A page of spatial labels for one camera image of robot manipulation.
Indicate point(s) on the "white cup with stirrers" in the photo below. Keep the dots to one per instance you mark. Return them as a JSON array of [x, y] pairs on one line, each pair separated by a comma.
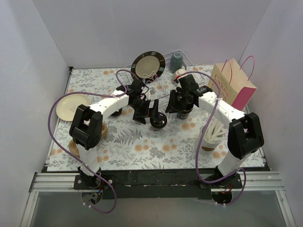
[[213, 136]]

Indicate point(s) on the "paper bag pink handles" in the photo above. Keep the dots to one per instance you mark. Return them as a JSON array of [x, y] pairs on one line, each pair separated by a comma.
[[232, 84]]

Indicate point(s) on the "dark translucent takeout cup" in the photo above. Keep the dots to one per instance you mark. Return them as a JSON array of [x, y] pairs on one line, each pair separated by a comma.
[[156, 127]]

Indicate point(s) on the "patterned ceramic bowl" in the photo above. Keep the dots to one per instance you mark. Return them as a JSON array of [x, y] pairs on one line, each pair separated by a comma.
[[177, 74]]

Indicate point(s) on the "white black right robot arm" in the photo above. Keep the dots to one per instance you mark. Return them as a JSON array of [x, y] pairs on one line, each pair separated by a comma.
[[244, 129]]

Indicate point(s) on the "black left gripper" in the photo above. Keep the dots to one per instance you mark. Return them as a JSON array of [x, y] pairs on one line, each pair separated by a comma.
[[147, 109]]

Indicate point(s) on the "black plastic lid stack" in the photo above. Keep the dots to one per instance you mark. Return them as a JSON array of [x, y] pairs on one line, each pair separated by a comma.
[[117, 113]]

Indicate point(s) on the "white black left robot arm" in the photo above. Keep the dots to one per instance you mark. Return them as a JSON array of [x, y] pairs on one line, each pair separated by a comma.
[[86, 127]]

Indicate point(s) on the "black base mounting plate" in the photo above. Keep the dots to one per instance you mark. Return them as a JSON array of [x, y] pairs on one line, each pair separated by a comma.
[[173, 183]]

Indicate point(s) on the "dark rimmed plate in rack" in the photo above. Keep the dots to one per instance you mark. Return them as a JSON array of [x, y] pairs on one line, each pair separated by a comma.
[[149, 66]]

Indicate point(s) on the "aluminium frame rail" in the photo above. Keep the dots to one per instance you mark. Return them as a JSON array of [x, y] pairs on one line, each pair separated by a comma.
[[157, 198]]

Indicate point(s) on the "floral tablecloth mat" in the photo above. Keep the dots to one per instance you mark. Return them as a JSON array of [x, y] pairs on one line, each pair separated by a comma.
[[130, 145]]

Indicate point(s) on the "grey green mug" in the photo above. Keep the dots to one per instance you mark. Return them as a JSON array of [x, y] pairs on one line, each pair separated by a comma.
[[176, 62]]

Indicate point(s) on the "cream plate on table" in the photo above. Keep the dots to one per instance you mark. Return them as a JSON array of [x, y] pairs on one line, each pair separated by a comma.
[[66, 107]]

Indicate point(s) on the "white wire dish rack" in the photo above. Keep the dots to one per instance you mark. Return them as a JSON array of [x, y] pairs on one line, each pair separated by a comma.
[[161, 87]]

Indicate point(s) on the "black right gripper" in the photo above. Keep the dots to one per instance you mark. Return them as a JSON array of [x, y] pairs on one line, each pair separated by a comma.
[[177, 101]]

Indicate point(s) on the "black cup lid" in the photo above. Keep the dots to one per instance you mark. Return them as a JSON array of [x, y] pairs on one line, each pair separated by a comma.
[[161, 120]]

